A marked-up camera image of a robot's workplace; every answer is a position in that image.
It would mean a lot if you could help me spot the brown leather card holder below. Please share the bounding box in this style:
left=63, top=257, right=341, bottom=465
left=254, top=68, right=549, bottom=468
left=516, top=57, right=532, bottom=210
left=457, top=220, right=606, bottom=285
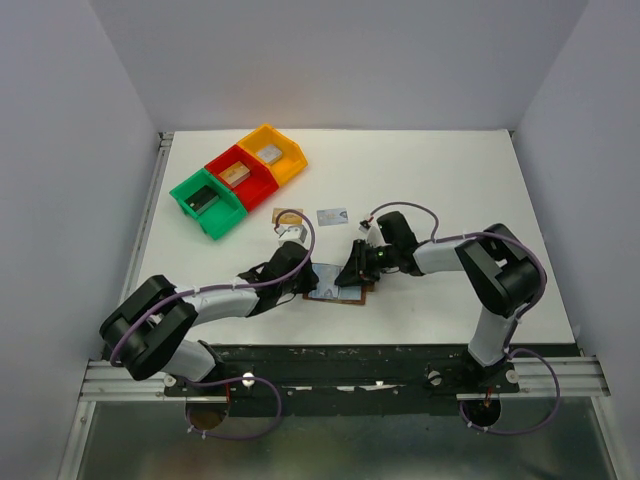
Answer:
left=303, top=286, right=371, bottom=305

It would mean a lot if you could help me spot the gold credit card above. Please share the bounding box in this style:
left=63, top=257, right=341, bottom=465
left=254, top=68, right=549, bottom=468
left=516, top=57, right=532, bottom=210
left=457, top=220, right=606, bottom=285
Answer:
left=271, top=208, right=303, bottom=225

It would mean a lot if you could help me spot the silver VIP credit card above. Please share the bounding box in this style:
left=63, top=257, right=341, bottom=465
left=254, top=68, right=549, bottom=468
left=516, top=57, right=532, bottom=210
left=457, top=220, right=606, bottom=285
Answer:
left=316, top=207, right=349, bottom=227

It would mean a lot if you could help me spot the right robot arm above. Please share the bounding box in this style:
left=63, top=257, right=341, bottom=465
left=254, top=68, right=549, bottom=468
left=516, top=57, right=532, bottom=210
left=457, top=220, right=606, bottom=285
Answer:
left=335, top=211, right=547, bottom=368

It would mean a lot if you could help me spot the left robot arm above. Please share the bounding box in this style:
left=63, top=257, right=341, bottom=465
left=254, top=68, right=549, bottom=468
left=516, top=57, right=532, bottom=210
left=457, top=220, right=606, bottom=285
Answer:
left=99, top=241, right=318, bottom=383

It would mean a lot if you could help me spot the red plastic bin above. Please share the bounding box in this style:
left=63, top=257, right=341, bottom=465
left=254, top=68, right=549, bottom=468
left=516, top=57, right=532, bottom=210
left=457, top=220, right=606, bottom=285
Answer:
left=205, top=145, right=279, bottom=212

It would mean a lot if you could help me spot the gold metal block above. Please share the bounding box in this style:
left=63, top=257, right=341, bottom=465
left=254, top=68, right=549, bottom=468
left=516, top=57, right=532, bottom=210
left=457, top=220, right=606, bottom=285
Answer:
left=220, top=164, right=250, bottom=188

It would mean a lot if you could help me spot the green plastic bin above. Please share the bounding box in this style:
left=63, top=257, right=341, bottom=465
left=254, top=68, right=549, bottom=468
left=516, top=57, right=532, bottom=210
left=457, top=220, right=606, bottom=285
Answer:
left=170, top=168, right=248, bottom=240

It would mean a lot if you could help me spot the dark metal block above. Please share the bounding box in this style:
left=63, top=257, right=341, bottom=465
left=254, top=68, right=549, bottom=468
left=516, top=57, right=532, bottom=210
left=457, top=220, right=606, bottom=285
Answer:
left=185, top=185, right=220, bottom=215

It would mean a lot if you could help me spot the yellow plastic bin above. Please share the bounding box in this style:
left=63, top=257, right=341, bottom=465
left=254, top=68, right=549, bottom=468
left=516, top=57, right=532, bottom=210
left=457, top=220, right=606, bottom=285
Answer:
left=238, top=124, right=308, bottom=186

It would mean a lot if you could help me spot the silver metal block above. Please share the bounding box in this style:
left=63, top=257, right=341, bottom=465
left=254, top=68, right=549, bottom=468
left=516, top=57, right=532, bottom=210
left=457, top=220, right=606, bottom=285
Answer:
left=256, top=144, right=283, bottom=165

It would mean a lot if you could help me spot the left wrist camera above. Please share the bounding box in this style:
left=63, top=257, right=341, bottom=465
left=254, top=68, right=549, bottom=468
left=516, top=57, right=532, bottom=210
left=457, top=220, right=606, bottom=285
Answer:
left=276, top=224, right=308, bottom=246

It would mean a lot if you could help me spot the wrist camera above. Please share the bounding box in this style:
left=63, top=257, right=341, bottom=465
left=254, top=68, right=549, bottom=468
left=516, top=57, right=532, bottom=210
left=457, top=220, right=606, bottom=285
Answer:
left=358, top=216, right=379, bottom=245
left=276, top=224, right=308, bottom=246

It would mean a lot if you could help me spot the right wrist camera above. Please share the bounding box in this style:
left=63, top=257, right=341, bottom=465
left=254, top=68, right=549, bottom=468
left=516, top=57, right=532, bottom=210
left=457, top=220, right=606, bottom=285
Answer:
left=358, top=216, right=379, bottom=245

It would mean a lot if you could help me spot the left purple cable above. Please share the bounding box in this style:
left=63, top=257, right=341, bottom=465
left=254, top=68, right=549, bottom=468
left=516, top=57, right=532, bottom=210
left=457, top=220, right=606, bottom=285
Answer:
left=108, top=210, right=317, bottom=441

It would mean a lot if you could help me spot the purple cable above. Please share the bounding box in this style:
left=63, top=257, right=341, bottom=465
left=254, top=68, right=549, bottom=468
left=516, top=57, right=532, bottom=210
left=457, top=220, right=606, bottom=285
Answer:
left=108, top=210, right=317, bottom=441
left=364, top=201, right=564, bottom=436

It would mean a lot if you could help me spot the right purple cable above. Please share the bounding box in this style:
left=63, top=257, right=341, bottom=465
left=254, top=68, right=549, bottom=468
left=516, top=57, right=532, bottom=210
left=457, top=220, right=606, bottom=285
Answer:
left=364, top=201, right=564, bottom=436

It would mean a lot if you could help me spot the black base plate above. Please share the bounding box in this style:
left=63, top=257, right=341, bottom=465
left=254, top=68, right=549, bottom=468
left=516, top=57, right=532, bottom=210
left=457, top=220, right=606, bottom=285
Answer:
left=99, top=342, right=586, bottom=419

